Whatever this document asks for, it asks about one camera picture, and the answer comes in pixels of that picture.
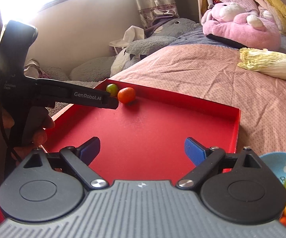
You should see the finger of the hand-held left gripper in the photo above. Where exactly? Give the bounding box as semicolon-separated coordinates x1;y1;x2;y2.
103;96;120;110

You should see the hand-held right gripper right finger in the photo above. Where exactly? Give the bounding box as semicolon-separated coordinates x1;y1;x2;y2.
176;137;263;188

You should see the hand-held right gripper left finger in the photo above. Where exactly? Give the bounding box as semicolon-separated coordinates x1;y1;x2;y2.
23;137;109;189

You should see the large orange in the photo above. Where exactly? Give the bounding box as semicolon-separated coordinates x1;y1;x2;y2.
117;87;136;104

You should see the red tray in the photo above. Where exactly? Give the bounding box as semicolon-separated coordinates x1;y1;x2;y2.
42;79;240;186

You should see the blue flower bowl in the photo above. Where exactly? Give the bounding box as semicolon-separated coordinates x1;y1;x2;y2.
259;152;286;228

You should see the person's left hand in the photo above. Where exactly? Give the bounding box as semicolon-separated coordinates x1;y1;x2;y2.
0;107;56;163

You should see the white tote bag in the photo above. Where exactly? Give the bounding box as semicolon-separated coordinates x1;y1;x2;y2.
109;25;146;55

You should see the grey plush toy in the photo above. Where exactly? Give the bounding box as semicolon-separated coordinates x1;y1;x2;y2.
40;17;201;82

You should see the pink dotted bedspread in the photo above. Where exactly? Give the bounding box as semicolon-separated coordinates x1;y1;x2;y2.
109;43;286;159

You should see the grey blanket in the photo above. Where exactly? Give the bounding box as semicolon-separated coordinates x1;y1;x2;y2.
169;26;286;61

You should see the beige purple patterned curtain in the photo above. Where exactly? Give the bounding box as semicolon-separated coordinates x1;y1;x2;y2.
130;0;179;31

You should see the napa cabbage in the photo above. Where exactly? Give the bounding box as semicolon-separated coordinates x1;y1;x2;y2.
237;48;286;80

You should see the pink plush toy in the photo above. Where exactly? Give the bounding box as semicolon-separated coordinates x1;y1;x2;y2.
201;0;282;50

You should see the yellow plush toy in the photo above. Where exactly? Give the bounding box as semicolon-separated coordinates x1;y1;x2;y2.
244;0;286;39

